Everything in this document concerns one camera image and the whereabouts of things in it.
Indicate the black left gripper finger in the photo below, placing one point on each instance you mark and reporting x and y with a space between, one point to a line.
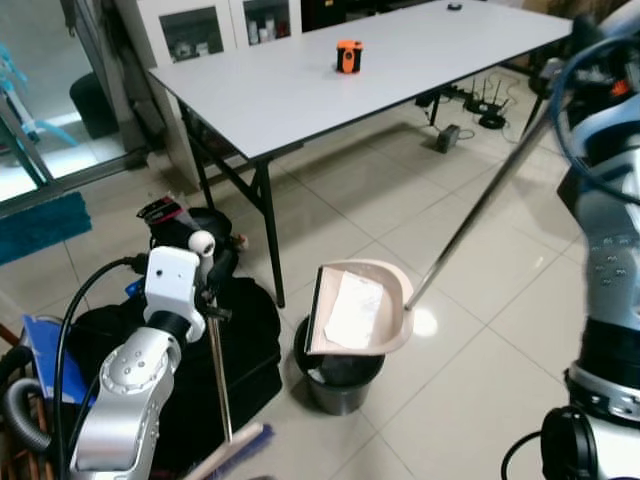
229 266

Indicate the broom with metal stick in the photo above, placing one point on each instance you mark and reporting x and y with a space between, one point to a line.
235 455

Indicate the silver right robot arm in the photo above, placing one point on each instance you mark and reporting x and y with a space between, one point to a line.
610 260

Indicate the blue floor mat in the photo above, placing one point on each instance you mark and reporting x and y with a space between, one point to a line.
40 230

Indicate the black red tool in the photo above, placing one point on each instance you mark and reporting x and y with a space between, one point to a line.
160 212

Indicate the black router with antennas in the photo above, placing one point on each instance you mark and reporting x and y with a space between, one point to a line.
490 120

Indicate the white paper wad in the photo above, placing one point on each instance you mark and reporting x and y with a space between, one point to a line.
315 368

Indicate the black round trash bin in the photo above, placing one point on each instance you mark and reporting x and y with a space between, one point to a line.
340 395

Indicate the grey adapter with green light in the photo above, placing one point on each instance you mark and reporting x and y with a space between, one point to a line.
447 140

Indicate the blue flat folder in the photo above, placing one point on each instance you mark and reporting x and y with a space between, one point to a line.
50 350

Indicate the grey folding table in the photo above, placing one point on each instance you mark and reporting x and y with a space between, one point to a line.
300 100

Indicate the dark round container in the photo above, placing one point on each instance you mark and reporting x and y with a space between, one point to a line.
92 105

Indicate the white glass-door cabinet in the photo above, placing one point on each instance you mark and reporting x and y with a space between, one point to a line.
235 30

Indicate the orange black device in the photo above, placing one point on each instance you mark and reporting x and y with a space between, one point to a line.
348 56

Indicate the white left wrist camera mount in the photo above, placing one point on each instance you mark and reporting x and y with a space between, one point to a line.
172 285

